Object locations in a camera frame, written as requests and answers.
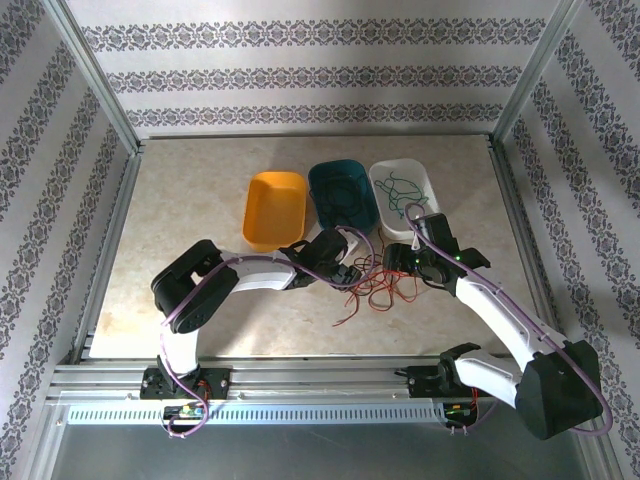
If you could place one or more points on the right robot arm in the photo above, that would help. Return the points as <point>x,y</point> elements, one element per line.
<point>555,395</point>

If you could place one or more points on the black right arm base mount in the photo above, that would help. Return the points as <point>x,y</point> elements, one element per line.
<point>425,382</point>

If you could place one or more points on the small circuit board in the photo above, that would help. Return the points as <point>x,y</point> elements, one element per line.
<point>457,411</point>
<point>187,411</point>

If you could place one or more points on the grey metal panel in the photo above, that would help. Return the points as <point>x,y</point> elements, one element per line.
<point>320,450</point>

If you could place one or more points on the teal plastic bin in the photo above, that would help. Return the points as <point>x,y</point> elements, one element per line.
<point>345,220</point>

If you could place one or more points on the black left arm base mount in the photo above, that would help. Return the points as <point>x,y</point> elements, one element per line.
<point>217,382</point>

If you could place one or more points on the aluminium frame post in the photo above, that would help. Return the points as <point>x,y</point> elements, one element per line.
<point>98,75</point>
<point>535,75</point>

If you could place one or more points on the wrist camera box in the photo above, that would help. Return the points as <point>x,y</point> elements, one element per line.
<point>419,240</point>
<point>352,245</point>

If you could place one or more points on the thin aluminium cross rail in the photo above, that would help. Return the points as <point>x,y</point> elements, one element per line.
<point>315,136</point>

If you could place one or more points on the orange plastic bin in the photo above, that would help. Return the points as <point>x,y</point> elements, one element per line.
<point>272,210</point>

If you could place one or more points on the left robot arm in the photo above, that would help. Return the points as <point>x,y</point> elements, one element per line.
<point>195,280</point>

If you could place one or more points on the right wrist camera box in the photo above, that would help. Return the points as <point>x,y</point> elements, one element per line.
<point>419,240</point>

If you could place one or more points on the white plastic bin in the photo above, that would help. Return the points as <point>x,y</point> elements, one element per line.
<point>415,170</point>

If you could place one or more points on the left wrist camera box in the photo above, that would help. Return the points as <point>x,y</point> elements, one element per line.
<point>352,245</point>

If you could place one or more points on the wide aluminium frame rail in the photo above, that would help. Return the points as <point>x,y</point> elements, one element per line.
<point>320,380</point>

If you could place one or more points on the aluminium side rail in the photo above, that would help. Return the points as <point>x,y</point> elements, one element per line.
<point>120,205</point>
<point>500,160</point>

